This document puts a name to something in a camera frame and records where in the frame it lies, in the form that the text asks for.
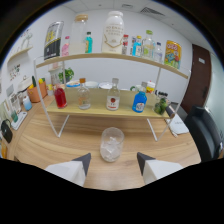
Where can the lime jar with cork lid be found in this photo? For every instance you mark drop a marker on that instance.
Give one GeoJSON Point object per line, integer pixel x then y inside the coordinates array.
{"type": "Point", "coordinates": [161, 106]}

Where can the blue liquid bottle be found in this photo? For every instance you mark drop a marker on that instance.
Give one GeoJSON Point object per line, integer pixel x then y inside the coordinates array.
{"type": "Point", "coordinates": [139, 102]}

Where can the tall glass jar cork lid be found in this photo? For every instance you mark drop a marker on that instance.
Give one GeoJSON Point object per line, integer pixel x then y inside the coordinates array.
{"type": "Point", "coordinates": [78, 36]}

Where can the brown door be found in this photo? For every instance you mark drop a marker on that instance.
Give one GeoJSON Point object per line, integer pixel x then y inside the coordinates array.
{"type": "Point", "coordinates": [198, 80]}

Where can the small pink bottle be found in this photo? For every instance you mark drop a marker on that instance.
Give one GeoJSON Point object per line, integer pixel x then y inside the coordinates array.
{"type": "Point", "coordinates": [65, 48]}

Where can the pale blue plastic bottle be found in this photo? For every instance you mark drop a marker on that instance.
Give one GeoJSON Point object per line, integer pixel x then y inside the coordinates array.
{"type": "Point", "coordinates": [27, 104]}

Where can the green potted plant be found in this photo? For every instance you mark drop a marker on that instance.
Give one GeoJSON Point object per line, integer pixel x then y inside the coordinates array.
{"type": "Point", "coordinates": [67, 75]}

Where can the green-cap clear small bottle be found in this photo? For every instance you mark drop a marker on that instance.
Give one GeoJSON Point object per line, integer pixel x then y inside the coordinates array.
{"type": "Point", "coordinates": [148, 48]}

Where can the small red package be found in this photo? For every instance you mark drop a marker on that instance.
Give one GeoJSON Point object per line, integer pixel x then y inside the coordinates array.
{"type": "Point", "coordinates": [125, 46]}

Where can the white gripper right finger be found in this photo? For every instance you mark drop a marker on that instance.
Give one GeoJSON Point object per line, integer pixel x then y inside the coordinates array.
{"type": "Point", "coordinates": [156, 168]}

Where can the orange-cap clear small bottle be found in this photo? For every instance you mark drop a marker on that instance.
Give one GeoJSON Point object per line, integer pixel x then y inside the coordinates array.
{"type": "Point", "coordinates": [84, 98]}

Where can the clear bottle red label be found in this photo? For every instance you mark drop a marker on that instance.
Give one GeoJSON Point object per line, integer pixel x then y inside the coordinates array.
{"type": "Point", "coordinates": [113, 100]}

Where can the wooden wall shelf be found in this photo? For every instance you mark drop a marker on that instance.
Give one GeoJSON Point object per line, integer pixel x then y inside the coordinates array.
{"type": "Point", "coordinates": [20, 53]}

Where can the white yellow tub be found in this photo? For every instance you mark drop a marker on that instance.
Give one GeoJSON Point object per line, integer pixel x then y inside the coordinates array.
{"type": "Point", "coordinates": [150, 88]}

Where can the white fabric pouch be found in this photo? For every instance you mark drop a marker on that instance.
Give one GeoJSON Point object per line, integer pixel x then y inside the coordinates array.
{"type": "Point", "coordinates": [179, 126]}

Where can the white bowl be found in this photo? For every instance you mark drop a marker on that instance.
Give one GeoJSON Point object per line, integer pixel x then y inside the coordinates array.
{"type": "Point", "coordinates": [91, 84]}

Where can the white tray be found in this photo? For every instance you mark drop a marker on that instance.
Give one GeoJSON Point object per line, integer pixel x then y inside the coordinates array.
{"type": "Point", "coordinates": [19, 120]}

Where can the black sofa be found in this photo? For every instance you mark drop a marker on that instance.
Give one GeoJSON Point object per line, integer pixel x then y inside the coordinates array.
{"type": "Point", "coordinates": [203, 133]}

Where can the small teal bottle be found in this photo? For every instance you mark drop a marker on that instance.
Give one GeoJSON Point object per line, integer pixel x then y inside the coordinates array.
{"type": "Point", "coordinates": [88, 44]}

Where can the large white bottle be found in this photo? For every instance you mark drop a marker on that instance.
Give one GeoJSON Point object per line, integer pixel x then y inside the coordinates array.
{"type": "Point", "coordinates": [113, 35]}

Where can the black yellow snack bag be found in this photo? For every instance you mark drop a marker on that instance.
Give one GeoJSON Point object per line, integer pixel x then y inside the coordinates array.
{"type": "Point", "coordinates": [53, 41]}

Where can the small light blue bottle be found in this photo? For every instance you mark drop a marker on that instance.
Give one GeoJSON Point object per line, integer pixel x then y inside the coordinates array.
{"type": "Point", "coordinates": [137, 48]}

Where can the small red liquid bottle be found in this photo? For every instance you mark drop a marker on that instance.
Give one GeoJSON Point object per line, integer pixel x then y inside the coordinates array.
{"type": "Point", "coordinates": [60, 98]}

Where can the blue-rim bowl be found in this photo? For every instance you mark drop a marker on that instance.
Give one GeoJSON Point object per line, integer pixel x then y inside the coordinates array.
{"type": "Point", "coordinates": [72, 84]}

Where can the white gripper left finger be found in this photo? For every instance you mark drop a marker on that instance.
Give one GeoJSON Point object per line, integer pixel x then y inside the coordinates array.
{"type": "Point", "coordinates": [74, 170]}

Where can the clear glass with ice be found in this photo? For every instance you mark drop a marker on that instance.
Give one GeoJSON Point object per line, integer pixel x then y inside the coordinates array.
{"type": "Point", "coordinates": [111, 146]}

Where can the orange pot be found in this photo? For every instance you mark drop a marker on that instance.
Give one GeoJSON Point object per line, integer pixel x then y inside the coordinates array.
{"type": "Point", "coordinates": [36, 94]}

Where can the two-tier wooden shelf rack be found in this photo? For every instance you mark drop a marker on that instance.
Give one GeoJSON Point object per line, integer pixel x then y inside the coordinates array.
{"type": "Point", "coordinates": [100, 105]}

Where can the clear bottle blue cap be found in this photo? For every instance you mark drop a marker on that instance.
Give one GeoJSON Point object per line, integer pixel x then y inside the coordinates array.
{"type": "Point", "coordinates": [158, 53]}

